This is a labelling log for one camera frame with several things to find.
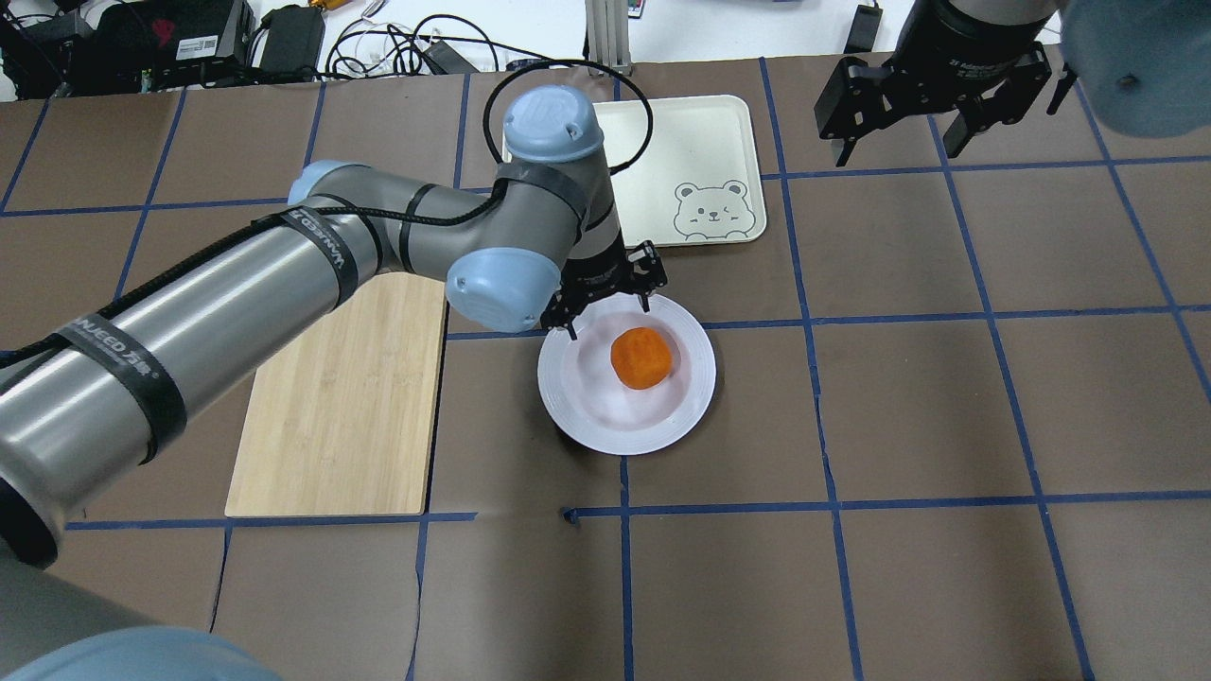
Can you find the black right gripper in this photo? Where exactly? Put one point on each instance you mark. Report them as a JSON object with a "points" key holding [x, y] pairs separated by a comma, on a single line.
{"points": [[951, 59]]}

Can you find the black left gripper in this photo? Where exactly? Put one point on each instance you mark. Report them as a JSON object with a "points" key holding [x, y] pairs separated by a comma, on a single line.
{"points": [[598, 270]]}

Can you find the orange fruit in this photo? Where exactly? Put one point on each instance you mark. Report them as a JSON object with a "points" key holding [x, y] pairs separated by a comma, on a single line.
{"points": [[641, 358]]}

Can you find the white ribbed plastic plate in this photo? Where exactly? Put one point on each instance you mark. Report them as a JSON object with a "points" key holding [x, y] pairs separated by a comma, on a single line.
{"points": [[587, 400]]}

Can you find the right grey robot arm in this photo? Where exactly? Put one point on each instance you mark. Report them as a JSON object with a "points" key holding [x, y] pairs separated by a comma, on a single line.
{"points": [[1142, 64]]}

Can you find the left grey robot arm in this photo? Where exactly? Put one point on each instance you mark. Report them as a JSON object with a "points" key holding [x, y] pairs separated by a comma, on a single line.
{"points": [[108, 391]]}

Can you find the cream bear print tray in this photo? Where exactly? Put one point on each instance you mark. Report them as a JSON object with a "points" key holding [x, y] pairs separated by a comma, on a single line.
{"points": [[698, 182]]}

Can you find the bamboo cutting board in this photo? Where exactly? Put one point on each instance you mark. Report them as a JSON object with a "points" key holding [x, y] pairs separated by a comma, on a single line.
{"points": [[340, 422]]}

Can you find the black power adapter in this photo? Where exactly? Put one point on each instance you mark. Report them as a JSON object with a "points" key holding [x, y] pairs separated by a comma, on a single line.
{"points": [[292, 38]]}

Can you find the black electronics box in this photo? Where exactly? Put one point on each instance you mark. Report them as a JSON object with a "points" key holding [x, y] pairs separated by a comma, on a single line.
{"points": [[148, 46]]}

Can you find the aluminium frame post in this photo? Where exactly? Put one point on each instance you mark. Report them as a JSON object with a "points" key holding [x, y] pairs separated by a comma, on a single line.
{"points": [[608, 34]]}

